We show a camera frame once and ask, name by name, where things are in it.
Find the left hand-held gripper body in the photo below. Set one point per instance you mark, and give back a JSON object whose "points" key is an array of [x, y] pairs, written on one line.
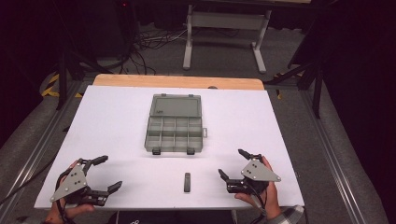
{"points": [[73, 182]]}

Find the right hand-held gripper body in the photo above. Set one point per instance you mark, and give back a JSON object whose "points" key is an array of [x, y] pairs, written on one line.
{"points": [[260, 172]]}

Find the person's right hand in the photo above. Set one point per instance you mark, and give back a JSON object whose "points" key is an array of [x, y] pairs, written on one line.
{"points": [[272, 196]]}

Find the person's left hand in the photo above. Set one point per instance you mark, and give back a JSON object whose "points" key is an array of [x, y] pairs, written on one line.
{"points": [[70, 212]]}

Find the small black bar-shaped object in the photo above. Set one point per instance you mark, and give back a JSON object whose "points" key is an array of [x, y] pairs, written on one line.
{"points": [[187, 182]]}

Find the person's dark clothing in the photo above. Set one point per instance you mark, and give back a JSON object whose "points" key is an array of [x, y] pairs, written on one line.
{"points": [[174, 217]]}

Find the grey plastic compartment box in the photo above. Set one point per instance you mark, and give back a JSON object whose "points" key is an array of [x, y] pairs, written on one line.
{"points": [[174, 124]]}

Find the yellow black hazard tape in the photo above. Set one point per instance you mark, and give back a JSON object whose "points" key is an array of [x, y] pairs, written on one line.
{"points": [[51, 87]]}

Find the black stand with angled legs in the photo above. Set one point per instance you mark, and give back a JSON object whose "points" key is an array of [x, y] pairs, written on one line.
{"points": [[306, 77]]}

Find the black tripod stand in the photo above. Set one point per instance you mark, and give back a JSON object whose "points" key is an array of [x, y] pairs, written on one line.
{"points": [[67, 62]]}

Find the black device with red light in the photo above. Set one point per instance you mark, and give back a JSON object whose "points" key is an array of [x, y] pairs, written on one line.
{"points": [[127, 28]]}

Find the aluminium floor rail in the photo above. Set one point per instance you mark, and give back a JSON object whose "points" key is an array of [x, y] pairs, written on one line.
{"points": [[34, 149], [334, 155]]}

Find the grey metal table frame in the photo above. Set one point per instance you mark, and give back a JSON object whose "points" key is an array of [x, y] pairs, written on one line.
{"points": [[225, 21]]}

